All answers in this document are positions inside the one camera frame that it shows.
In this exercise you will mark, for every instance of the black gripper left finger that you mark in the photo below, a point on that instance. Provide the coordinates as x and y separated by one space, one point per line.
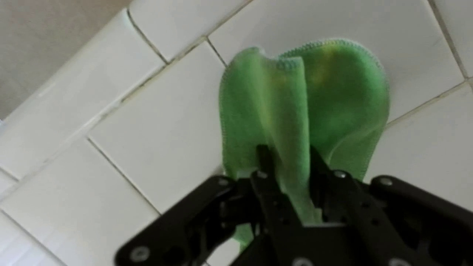
207 212

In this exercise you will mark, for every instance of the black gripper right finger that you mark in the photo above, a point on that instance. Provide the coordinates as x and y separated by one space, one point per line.
393 223

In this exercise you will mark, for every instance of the green microfibre cloth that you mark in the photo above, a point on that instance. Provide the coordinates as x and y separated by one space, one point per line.
340 94

